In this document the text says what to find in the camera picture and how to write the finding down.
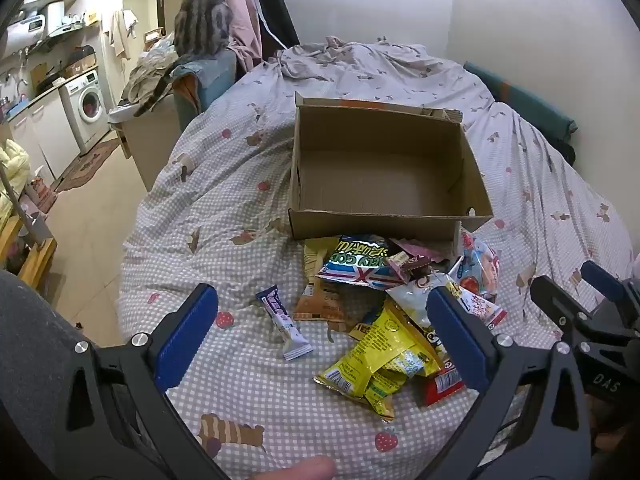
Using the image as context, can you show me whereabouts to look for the white packet with red circle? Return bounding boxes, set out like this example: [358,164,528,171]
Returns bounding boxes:
[457,230,502,297]

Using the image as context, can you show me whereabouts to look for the white foil snack packet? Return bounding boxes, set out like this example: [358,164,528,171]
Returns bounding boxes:
[385,271,451,326]

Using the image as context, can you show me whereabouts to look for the pink snack wrapper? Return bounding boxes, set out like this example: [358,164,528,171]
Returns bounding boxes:
[395,237,451,266]

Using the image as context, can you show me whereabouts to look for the purple white snack bar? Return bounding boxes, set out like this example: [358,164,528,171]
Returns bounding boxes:
[255,285,313,362]

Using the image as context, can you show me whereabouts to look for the cardboard box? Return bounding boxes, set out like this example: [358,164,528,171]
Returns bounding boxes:
[287,91,495,241]

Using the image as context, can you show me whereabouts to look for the white water heater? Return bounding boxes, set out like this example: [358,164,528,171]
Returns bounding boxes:
[4,1,66,47]

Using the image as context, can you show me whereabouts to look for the pink curtain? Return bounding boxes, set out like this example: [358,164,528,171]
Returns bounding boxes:
[214,0,264,63]

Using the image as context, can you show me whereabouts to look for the white kitchen cabinets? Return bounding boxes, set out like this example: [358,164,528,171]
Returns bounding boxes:
[9,89,81,182]

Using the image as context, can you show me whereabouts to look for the grey metal bracket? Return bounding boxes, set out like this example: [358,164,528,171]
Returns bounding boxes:
[0,167,54,253]

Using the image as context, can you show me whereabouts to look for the brown snack packet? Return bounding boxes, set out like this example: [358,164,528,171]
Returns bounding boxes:
[292,280,386,333]

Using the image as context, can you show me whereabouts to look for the patterned floor rug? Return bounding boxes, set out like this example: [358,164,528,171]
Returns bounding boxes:
[54,139,122,194]

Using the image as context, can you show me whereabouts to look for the grey tabby cat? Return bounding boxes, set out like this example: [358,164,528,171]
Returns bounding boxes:
[134,0,234,117]

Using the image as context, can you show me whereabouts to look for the checked printed blanket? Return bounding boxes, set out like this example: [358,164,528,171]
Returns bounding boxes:
[115,35,637,480]

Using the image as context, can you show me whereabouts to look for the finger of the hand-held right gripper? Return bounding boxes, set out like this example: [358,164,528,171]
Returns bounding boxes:
[530,274,596,346]
[580,260,640,311]

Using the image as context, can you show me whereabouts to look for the hanging white towel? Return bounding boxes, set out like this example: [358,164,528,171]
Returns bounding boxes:
[106,9,139,62]

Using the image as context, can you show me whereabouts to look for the yellow green snack packet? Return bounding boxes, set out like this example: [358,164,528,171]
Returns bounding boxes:
[313,345,441,422]

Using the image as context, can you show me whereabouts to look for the wooden rack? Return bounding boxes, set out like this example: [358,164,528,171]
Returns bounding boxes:
[0,212,59,288]

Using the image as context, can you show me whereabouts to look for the pale yellow snack packet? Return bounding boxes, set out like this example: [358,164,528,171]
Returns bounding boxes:
[303,237,341,281]

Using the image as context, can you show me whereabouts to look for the yellow quilted cloth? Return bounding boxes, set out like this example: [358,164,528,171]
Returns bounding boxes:
[0,139,31,233]

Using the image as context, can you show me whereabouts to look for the green blue flag snack packet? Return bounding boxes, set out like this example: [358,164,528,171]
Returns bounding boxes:
[316,234,416,291]

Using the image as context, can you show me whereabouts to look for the pile of clothes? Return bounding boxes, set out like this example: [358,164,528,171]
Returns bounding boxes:
[121,35,177,107]

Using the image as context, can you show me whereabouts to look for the person's grey trouser leg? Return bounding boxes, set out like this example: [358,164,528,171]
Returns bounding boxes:
[0,269,101,480]

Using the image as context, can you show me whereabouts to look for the small brown chocolate pack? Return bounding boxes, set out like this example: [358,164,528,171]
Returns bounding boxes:
[387,250,432,281]

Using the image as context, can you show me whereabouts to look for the teal pillow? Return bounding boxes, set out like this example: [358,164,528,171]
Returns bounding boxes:
[462,60,579,148]

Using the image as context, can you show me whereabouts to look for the person's left hand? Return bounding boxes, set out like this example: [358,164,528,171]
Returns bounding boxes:
[249,455,337,480]

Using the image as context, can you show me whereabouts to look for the white washing machine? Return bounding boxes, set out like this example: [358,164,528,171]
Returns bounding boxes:
[59,70,110,155]

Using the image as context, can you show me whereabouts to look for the red snack packet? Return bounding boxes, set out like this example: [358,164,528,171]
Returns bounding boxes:
[415,362,466,407]

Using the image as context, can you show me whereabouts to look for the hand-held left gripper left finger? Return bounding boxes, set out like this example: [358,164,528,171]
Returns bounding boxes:
[52,282,228,480]

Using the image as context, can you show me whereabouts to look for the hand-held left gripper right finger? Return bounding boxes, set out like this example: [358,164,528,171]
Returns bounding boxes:
[415,282,601,480]

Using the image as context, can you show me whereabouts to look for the white side table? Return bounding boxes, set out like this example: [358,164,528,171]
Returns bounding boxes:
[107,104,182,192]

